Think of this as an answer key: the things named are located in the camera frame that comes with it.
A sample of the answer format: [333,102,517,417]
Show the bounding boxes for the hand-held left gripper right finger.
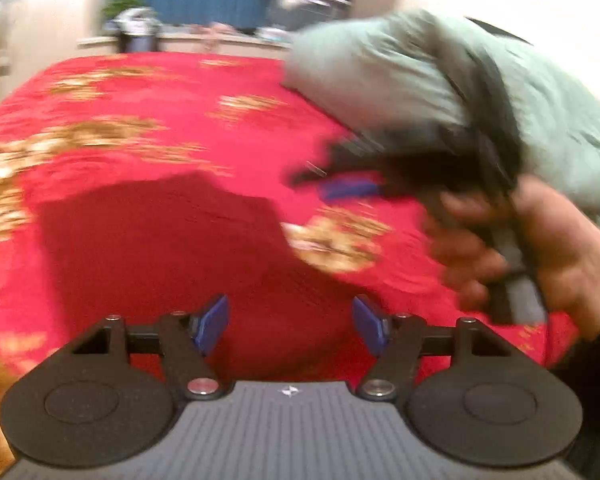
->
[351,294,512,403]

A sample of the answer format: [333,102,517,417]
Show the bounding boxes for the green potted plant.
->
[101,0,148,23]

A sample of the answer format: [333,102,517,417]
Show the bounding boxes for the person's right hand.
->
[424,174,600,343]

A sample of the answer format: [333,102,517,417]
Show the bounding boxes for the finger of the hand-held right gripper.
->
[319,176,383,204]
[289,144,346,188]

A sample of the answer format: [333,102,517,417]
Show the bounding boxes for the grey storage boxes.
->
[264,0,365,36]

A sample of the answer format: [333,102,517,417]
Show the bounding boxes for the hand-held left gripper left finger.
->
[67,294,231,402]

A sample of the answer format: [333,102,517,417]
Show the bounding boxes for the dark red knit sweater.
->
[36,172,368,391]

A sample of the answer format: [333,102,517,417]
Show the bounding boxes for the red floral blanket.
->
[0,52,581,466]

